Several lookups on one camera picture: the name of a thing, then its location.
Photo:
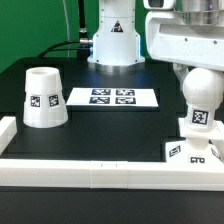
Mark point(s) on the white left fence wall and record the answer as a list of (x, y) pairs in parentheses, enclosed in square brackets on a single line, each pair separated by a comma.
[(8, 130)]

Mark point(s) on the white marker sheet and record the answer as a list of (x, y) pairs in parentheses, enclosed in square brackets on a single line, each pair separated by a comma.
[(112, 97)]

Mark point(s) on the white fence wall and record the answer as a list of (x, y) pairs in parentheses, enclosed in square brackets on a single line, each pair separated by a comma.
[(110, 174), (8, 130)]

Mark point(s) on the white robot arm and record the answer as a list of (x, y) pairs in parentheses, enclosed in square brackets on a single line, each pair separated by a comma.
[(116, 43)]

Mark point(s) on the white lamp bulb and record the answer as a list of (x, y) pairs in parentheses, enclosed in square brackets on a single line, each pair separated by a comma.
[(203, 90)]

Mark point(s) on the white lamp base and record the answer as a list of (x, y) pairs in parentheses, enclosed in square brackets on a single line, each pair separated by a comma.
[(197, 147)]

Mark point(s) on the white lamp hood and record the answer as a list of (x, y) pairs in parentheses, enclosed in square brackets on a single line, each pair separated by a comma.
[(44, 105)]

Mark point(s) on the white front fence wall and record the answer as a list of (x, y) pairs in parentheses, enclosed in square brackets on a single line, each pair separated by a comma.
[(110, 174)]

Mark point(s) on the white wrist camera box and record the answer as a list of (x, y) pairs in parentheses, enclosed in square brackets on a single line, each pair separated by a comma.
[(159, 4)]

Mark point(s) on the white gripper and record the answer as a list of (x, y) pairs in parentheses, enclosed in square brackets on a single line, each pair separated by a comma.
[(169, 39)]

